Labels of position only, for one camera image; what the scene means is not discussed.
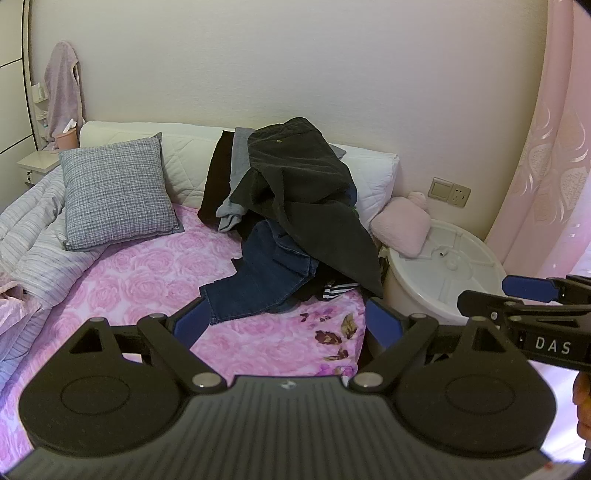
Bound grey garment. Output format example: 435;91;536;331
216;127;347;233

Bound pink floral bedsheet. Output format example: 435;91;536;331
0;203;370;462

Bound white round plastic tub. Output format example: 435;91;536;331
381;219;508;326

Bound lilac striped quilt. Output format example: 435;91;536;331
0;164;112;384

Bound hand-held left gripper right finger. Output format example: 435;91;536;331
348;298;513;395

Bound black white striped garment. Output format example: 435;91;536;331
295;277;365;303

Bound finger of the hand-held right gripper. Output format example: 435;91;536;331
457;290;526;324
502;274;591;304

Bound pink plush pillow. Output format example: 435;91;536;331
370;191;432;258

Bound beige wall socket panel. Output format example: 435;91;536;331
427;176;472;208

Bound grey plaid pillow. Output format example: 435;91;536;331
59;132;185;252

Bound pink hanging towel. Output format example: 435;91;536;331
44;41;86;151

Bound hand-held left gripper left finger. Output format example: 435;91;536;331
69;298;228;394

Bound pink tissue holder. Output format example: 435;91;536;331
52;119;84;153

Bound pink curtain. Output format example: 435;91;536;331
484;0;591;282

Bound person's right hand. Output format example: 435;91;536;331
573;371;591;437

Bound dark corduroy pants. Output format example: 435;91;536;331
229;117;385;298

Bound small white wall shelf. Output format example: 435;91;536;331
31;82;51;139

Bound blue jeans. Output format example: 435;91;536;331
198;219;321;326

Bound white nightstand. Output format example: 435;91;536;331
17;150;63;185

